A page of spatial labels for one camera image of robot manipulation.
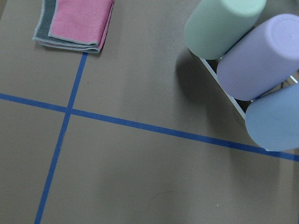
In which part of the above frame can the white cup rack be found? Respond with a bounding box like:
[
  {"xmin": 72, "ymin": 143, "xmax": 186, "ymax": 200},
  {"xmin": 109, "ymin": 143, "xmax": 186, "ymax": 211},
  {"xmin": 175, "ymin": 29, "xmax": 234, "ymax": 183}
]
[{"xmin": 201, "ymin": 58, "xmax": 288, "ymax": 118}]

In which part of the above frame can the green cup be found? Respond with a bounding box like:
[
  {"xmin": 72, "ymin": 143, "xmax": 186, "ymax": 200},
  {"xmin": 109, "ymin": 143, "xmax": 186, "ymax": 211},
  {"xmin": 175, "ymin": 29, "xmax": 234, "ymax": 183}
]
[{"xmin": 184, "ymin": 0, "xmax": 266, "ymax": 60}]

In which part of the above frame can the pink and grey cloth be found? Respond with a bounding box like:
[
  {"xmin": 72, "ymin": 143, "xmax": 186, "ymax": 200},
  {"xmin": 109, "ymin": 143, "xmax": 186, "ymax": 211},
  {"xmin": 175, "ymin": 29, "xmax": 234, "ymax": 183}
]
[{"xmin": 33, "ymin": 0, "xmax": 114, "ymax": 54}]

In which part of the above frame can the blue cup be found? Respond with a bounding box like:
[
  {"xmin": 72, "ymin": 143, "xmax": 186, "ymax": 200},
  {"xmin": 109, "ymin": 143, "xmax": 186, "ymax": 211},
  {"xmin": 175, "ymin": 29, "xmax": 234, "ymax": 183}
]
[{"xmin": 245, "ymin": 84, "xmax": 299, "ymax": 152}]

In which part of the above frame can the purple cup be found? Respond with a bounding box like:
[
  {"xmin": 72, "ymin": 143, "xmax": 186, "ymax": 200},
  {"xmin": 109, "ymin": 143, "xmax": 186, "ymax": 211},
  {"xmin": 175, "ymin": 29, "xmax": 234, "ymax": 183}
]
[{"xmin": 216, "ymin": 13, "xmax": 299, "ymax": 101}]

